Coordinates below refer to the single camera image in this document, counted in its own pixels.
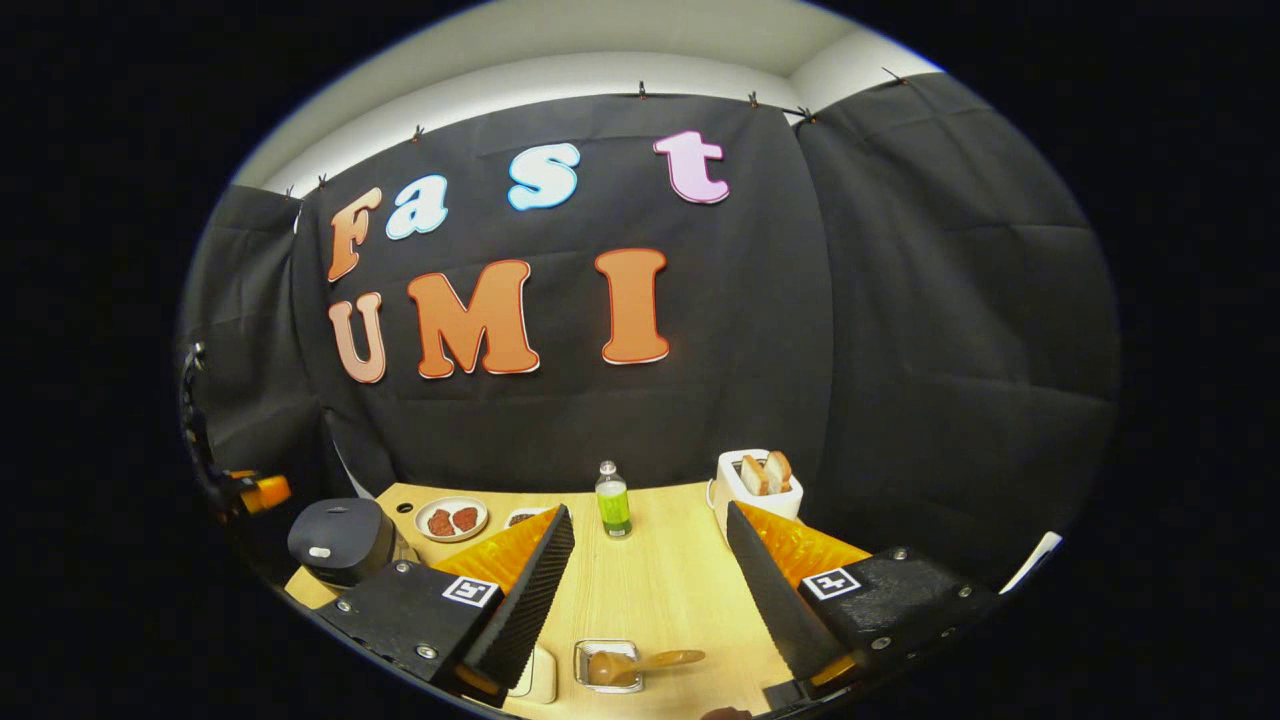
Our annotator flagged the white square rice dish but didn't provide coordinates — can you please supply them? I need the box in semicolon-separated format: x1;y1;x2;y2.
508;645;558;705

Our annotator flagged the wooden spoon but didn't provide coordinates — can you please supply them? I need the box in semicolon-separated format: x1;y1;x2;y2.
587;649;707;688

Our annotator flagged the white round plate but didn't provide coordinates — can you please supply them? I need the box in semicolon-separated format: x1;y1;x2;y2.
413;496;490;543

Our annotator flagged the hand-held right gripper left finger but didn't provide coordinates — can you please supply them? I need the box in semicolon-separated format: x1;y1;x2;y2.
315;503;578;709

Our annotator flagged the black rice cooker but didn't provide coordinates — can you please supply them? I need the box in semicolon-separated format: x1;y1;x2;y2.
288;497;401;588

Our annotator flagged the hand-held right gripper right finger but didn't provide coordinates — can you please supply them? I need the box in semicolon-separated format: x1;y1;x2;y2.
725;500;1001;701

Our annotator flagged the row of black cloth clips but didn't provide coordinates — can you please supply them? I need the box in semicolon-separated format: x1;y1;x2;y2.
283;66;906;198

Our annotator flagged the white toaster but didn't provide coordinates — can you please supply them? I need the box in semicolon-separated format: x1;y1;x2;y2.
708;449;804;541

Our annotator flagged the green drink bottle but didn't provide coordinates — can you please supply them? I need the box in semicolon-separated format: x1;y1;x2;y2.
595;460;633;539

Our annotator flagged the black backdrop cloth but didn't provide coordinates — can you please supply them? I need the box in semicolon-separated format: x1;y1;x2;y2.
178;72;1121;591

